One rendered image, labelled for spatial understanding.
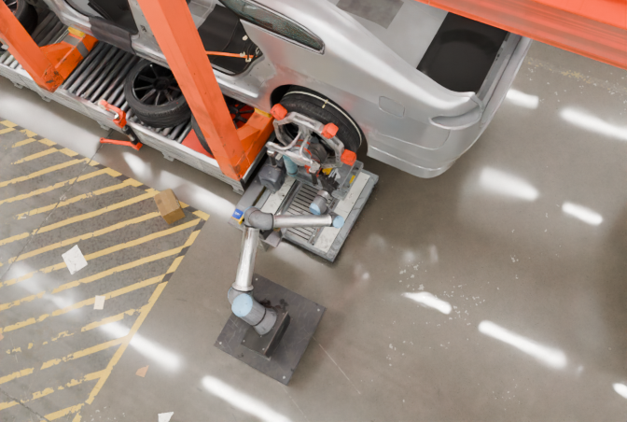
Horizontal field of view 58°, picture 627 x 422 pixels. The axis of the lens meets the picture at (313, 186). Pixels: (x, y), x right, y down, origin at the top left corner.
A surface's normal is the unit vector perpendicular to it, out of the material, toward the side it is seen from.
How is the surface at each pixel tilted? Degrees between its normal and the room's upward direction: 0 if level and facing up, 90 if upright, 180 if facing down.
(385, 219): 0
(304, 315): 0
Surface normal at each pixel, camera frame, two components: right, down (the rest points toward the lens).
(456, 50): -0.09, -0.44
